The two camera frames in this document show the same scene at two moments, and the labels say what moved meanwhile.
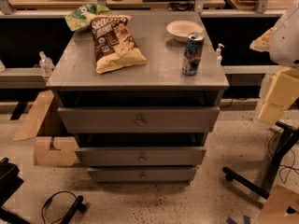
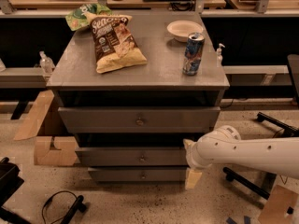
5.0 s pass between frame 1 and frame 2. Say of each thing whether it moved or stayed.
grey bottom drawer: stayed
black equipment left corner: stayed
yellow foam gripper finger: moved
